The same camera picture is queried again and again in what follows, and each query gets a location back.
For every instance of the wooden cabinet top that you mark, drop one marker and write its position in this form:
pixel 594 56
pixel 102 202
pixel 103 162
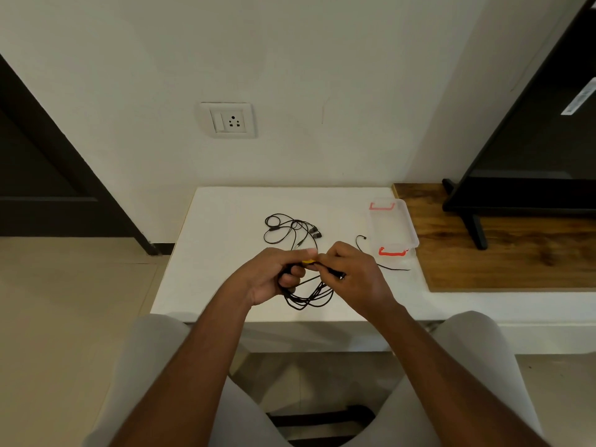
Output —
pixel 512 265

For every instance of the clear box with red clips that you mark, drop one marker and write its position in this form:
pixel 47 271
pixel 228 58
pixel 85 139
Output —
pixel 396 225

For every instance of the black television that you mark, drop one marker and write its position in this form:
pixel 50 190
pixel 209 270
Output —
pixel 535 158

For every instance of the black door frame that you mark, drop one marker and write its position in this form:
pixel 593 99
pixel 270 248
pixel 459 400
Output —
pixel 88 181

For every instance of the dark brown door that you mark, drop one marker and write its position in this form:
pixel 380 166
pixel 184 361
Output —
pixel 32 176

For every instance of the person's right hand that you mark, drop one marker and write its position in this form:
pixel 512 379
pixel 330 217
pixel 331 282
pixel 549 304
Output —
pixel 363 279

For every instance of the white wall socket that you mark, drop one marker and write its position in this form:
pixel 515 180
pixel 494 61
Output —
pixel 228 121

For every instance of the person's left hand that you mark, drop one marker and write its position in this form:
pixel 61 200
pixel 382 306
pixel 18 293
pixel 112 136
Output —
pixel 265 274

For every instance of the black stool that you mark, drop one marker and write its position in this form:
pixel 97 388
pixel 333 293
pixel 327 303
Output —
pixel 321 419

